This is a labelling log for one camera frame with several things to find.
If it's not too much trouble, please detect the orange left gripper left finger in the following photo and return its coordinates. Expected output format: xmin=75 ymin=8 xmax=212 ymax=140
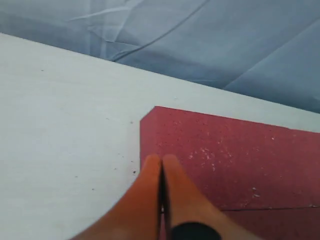
xmin=73 ymin=154 xmax=161 ymax=240

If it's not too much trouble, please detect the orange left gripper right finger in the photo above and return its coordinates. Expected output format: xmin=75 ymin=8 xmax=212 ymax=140
xmin=162 ymin=154 xmax=260 ymax=240

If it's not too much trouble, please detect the red brick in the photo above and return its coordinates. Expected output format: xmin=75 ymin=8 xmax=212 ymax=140
xmin=140 ymin=106 xmax=320 ymax=210

